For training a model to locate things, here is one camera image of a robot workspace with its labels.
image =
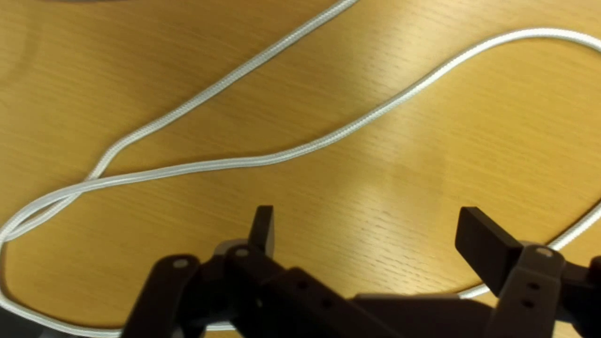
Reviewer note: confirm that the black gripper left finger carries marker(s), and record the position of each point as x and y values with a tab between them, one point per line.
251	294

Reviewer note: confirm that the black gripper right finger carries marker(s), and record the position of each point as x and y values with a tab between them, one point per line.
532	288

